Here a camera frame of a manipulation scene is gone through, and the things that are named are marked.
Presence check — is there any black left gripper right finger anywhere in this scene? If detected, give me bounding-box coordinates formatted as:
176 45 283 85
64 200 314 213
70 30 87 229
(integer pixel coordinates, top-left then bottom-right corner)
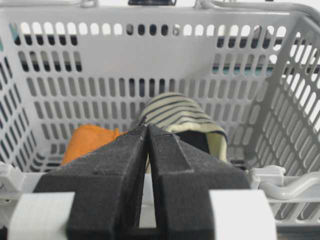
147 125 250 240

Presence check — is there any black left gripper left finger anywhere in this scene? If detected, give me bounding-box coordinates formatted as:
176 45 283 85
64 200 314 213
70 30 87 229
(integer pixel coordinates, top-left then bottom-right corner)
34 125 148 240

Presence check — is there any striped cream slipper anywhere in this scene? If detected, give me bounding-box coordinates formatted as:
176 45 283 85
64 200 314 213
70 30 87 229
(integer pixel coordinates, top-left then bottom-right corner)
140 92 228 163

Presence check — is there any grey plastic shopping basket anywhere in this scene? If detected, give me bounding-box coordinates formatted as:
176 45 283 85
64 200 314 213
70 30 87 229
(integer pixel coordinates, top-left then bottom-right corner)
0 4 320 226

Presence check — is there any orange cloth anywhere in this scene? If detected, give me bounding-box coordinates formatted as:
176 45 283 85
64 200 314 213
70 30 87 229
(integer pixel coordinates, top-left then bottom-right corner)
60 124 126 166

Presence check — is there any grey basket handle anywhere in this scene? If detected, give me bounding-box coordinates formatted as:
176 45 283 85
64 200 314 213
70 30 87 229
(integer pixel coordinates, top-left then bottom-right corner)
259 171 320 201

